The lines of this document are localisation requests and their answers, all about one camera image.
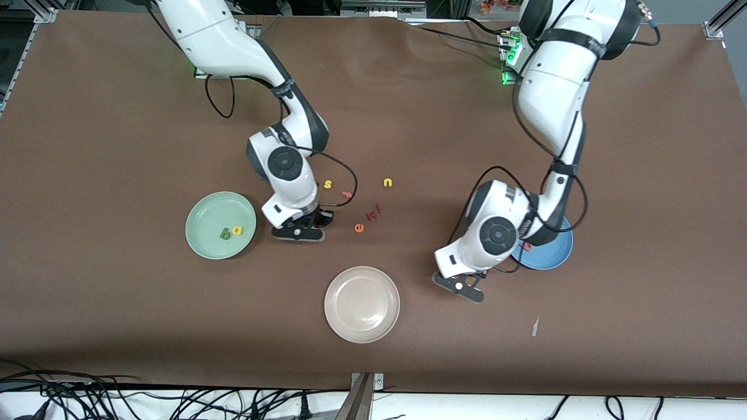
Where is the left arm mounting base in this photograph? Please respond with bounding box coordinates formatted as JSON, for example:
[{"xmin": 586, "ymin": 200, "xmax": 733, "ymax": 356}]
[{"xmin": 497, "ymin": 26, "xmax": 526, "ymax": 86}]

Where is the brown table cover mat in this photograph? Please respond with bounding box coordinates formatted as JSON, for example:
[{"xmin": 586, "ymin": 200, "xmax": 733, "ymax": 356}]
[{"xmin": 0, "ymin": 9, "xmax": 747, "ymax": 400}]

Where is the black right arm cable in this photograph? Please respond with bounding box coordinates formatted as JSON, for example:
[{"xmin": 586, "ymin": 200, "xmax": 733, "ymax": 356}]
[{"xmin": 204, "ymin": 76, "xmax": 358, "ymax": 208}]

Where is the blue plate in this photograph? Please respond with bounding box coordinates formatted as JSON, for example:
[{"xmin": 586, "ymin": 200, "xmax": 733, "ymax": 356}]
[{"xmin": 511, "ymin": 215, "xmax": 574, "ymax": 271}]

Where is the aluminium frame rail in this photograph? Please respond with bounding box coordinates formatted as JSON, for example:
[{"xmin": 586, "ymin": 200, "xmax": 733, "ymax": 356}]
[{"xmin": 0, "ymin": 22, "xmax": 39, "ymax": 117}]

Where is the beige plate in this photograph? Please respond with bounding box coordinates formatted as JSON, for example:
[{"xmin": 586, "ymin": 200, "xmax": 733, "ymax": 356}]
[{"xmin": 324, "ymin": 266, "xmax": 401, "ymax": 344}]

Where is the metal table bracket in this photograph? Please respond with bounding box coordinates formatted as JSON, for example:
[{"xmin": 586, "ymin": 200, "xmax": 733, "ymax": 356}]
[{"xmin": 335, "ymin": 372, "xmax": 385, "ymax": 420}]

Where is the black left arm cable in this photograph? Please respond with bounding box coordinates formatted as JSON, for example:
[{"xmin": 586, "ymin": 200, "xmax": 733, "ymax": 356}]
[{"xmin": 446, "ymin": 17, "xmax": 590, "ymax": 275}]

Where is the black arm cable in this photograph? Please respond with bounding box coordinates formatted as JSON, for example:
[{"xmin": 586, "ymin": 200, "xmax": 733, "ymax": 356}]
[
  {"xmin": 446, "ymin": 17, "xmax": 590, "ymax": 275},
  {"xmin": 204, "ymin": 76, "xmax": 358, "ymax": 208}
]

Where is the light green plate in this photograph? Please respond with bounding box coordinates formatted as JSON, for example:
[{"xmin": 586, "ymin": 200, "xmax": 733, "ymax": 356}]
[{"xmin": 185, "ymin": 191, "xmax": 257, "ymax": 260}]

